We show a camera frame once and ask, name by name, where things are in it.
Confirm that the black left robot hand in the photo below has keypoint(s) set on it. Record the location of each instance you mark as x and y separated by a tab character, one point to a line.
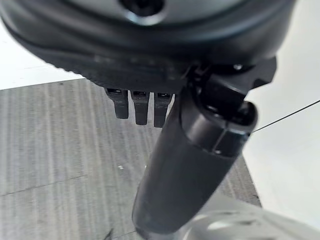
140	50

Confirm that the white cabinet panel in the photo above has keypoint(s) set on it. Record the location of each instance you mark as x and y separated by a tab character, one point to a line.
287	125

